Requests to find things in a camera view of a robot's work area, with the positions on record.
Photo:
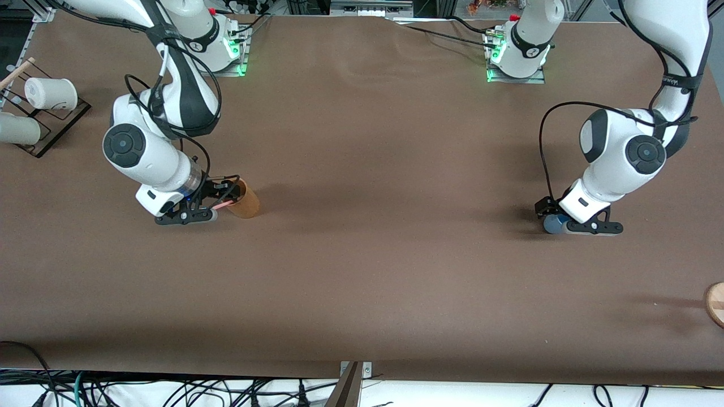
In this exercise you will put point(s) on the pink chopstick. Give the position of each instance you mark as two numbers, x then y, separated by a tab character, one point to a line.
222	206

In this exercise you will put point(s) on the blue cup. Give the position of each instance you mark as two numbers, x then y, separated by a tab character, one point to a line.
551	225

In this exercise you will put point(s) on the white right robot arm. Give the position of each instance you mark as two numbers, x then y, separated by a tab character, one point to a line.
141	150

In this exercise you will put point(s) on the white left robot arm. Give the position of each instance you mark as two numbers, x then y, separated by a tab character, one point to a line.
628	152

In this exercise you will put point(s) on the brown cup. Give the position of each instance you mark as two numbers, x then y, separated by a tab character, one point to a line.
246	204

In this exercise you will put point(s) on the white cup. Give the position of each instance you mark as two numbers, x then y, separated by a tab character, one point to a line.
51	93
17	129

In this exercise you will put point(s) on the round wooden disc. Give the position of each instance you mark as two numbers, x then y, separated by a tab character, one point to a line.
717	305

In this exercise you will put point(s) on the wooden stick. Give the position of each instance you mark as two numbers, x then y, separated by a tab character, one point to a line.
17	72

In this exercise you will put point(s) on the grey metal box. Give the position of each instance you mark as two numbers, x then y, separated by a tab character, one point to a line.
370	7

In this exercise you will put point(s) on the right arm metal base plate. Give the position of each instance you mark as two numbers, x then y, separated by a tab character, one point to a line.
240	62

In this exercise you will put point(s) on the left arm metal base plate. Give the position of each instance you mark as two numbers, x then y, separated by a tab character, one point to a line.
540	76

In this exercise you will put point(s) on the metal table edge bracket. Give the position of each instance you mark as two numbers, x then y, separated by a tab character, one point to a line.
367	370

